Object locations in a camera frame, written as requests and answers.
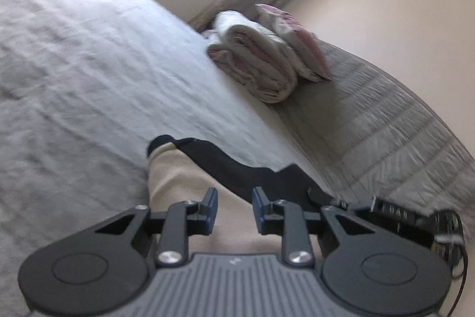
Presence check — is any beige and black garment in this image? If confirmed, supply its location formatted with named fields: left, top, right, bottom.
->
left=145, top=134, right=337, bottom=257

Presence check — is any grey padded headboard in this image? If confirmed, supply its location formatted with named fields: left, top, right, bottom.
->
left=278, top=42, right=474, bottom=239

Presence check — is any grey pink pillow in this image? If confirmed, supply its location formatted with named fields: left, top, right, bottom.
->
left=255, top=3, right=331, bottom=82

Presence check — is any folded grey pink duvet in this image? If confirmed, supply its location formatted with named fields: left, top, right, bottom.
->
left=203, top=10, right=300, bottom=104

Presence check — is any grey bed sheet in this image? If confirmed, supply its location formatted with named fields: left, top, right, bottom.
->
left=1, top=0, right=316, bottom=316

